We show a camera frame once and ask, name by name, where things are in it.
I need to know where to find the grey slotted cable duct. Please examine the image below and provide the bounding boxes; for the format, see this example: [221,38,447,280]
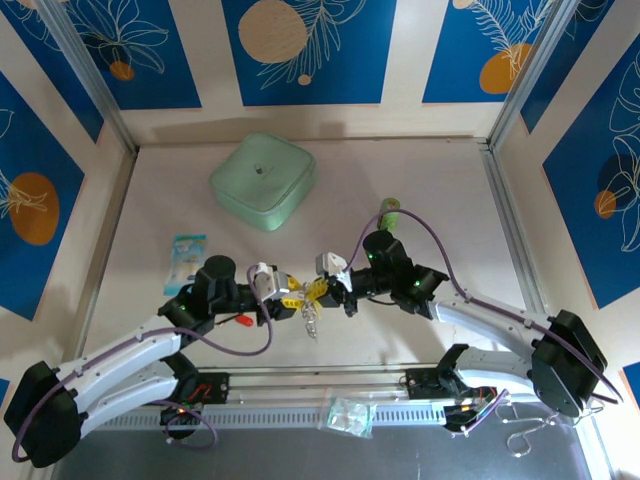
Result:
[92,403,451,431]

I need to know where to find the clear plastic zip bag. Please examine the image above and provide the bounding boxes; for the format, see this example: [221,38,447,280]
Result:
[318,387,377,441]

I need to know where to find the yellow capped key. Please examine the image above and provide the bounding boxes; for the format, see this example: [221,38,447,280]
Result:
[298,282,324,306]

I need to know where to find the aluminium frame post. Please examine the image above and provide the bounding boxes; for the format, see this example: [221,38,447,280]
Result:
[37,0,140,154]
[485,0,579,151]

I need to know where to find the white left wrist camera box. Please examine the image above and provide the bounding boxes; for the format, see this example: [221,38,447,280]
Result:
[249,262,280,301]

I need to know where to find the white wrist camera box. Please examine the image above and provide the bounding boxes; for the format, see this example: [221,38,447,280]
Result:
[313,252,354,284]
[249,262,280,301]

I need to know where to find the mint green zip case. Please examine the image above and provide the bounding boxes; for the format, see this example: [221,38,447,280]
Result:
[208,132,317,233]

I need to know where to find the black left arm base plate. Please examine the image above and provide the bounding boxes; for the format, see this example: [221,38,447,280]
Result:
[172,370,231,406]

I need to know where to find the aluminium side rail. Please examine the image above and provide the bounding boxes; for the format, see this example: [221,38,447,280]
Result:
[77,147,140,361]
[482,142,551,321]

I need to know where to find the black controller box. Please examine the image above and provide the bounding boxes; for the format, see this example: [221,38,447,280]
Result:
[158,402,204,427]
[442,399,496,434]

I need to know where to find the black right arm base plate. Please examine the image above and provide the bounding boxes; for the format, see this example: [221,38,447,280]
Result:
[405,367,454,401]

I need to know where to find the light blue snack packet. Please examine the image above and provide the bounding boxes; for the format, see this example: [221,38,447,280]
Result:
[164,233,208,296]

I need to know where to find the brown keyring with metal chain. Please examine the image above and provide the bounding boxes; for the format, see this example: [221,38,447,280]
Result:
[298,299,324,342]

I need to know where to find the aluminium mounting rail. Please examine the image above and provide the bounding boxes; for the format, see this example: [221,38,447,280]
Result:
[89,367,551,407]

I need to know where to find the green cylindrical can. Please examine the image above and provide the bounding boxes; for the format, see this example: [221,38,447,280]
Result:
[377,197,403,232]

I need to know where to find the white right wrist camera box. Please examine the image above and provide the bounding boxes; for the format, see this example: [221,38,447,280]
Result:
[313,252,354,284]

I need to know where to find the thin silver wire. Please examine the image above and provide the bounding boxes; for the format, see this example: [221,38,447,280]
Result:
[502,399,601,459]

